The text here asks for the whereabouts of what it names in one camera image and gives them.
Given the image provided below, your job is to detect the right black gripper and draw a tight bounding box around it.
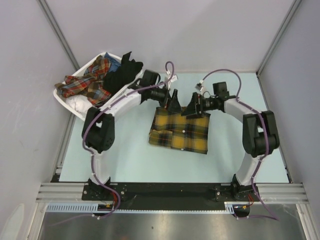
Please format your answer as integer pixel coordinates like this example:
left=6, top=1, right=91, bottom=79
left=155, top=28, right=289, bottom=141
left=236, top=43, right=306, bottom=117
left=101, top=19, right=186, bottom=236
left=181, top=91, right=219, bottom=119

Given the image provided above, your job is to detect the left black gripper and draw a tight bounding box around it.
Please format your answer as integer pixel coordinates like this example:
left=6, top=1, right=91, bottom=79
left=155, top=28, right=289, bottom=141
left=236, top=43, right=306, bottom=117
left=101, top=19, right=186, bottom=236
left=148, top=84, right=182, bottom=114

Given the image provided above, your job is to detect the yellow plaid long sleeve shirt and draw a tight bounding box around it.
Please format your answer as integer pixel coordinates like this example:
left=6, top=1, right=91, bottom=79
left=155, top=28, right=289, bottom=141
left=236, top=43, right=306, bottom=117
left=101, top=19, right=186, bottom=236
left=148, top=107, right=211, bottom=155

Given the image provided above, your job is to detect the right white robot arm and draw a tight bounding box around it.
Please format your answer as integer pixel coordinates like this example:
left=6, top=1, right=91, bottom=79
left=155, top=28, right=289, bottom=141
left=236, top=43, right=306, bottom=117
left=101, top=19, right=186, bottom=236
left=182, top=82, right=280, bottom=201

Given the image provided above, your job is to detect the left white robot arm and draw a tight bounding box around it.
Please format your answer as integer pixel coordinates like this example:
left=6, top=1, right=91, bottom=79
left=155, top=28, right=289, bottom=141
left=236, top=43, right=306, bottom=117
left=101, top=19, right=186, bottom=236
left=82, top=70, right=178, bottom=200

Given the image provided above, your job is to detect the black shirt in basket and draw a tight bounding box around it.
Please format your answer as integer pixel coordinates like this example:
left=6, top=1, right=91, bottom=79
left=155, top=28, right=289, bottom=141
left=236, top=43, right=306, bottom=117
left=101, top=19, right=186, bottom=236
left=102, top=51, right=144, bottom=95

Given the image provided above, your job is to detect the blue shirt in basket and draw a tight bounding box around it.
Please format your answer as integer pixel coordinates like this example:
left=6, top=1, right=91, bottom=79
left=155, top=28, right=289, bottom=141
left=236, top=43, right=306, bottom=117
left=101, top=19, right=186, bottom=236
left=104, top=52, right=122, bottom=73

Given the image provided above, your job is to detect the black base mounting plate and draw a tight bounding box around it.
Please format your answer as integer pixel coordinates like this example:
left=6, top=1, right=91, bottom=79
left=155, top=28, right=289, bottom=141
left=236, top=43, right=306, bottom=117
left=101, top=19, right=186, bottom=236
left=81, top=182, right=259, bottom=211

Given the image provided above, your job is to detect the red plaid shirt in basket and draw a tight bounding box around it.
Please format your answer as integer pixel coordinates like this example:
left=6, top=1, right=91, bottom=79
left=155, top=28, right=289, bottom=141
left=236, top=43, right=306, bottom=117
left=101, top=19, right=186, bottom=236
left=55, top=55, right=112, bottom=106

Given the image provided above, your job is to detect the white shirt in basket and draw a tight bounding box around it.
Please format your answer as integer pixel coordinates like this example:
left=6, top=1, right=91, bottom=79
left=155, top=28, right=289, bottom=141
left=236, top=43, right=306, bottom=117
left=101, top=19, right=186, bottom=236
left=65, top=95, right=93, bottom=115

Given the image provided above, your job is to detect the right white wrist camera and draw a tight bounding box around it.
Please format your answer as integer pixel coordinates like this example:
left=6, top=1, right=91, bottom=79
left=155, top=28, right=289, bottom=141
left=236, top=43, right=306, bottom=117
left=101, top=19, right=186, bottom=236
left=195, top=81, right=204, bottom=93

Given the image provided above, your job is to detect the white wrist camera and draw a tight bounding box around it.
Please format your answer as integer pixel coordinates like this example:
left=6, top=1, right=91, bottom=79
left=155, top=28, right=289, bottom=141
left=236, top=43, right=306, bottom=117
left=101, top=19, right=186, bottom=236
left=164, top=74, right=178, bottom=89
left=195, top=81, right=204, bottom=93

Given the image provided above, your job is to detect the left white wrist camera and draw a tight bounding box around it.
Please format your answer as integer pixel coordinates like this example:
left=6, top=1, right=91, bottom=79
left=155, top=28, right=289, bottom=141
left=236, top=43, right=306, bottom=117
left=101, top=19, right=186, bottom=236
left=164, top=74, right=178, bottom=89

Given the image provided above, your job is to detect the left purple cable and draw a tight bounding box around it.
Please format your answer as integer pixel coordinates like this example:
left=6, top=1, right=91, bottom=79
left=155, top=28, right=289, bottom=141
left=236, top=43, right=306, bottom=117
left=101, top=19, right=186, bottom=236
left=51, top=61, right=176, bottom=221

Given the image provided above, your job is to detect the white slotted cable duct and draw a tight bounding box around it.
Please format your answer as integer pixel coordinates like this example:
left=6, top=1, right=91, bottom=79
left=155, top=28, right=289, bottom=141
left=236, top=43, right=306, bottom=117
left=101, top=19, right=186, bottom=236
left=46, top=203, right=235, bottom=214

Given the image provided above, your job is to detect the aluminium frame rail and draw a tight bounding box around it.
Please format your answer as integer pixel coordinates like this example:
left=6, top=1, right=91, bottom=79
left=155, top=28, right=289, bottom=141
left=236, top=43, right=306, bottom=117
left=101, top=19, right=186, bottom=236
left=36, top=182, right=309, bottom=204

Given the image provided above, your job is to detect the left corner aluminium post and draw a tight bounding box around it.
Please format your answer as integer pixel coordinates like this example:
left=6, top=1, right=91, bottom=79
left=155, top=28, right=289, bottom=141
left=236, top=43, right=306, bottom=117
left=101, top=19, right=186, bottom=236
left=36, top=0, right=80, bottom=71

